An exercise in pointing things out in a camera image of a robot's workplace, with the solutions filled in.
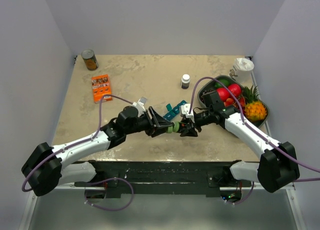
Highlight green apple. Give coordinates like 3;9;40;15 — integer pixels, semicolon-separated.
214;78;230;89

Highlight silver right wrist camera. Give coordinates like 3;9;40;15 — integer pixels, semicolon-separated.
179;103;194;122

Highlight small pineapple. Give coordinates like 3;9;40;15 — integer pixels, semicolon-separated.
242;85;268;122

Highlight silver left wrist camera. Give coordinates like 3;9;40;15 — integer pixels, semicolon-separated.
132;97;147;115

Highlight red apple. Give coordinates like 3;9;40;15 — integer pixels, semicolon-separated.
228;83;242;98
216;87;230;102

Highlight aluminium frame rail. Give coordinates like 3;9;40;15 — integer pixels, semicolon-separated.
19;185;306;230

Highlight tin food can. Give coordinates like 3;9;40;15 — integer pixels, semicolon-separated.
81;49;99;71

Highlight green pill bottle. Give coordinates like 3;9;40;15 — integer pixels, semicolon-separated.
172;121;185;133

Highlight black table edge rail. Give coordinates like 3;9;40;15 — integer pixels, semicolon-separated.
75;160;252;198

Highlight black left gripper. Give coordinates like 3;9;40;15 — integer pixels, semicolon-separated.
125;106;173;138

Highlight orange cardboard box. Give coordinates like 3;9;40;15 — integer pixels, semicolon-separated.
91;74;113;104

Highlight purple camera cable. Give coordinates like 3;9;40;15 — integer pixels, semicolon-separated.
21;94;141;193
188;76;320;183

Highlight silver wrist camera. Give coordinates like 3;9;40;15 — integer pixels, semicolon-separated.
132;97;147;115
179;103;194;122

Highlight red apple left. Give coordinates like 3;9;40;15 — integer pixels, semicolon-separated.
216;87;230;102

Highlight white cap pill bottle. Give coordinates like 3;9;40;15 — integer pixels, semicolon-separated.
180;74;191;89

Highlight green bottle cap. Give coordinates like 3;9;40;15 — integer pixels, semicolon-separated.
166;125;174;134

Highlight teal weekly pill organizer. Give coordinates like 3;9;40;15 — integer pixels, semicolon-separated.
163;100;187;121

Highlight grey fruit tray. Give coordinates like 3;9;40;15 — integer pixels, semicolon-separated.
197;75;269;128

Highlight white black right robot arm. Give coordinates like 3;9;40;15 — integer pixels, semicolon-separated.
178;91;300;193

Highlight red apple right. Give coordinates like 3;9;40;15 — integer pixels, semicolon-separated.
228;83;242;98

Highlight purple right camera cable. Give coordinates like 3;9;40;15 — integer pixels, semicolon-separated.
188;76;320;183

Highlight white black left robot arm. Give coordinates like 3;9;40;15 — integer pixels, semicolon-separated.
21;106;178;197

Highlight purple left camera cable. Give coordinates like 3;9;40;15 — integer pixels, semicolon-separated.
21;94;141;193

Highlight strawberries in tray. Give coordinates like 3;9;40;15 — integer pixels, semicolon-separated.
223;96;247;115

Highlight white paper cup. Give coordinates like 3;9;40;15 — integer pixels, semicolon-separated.
229;57;255;83

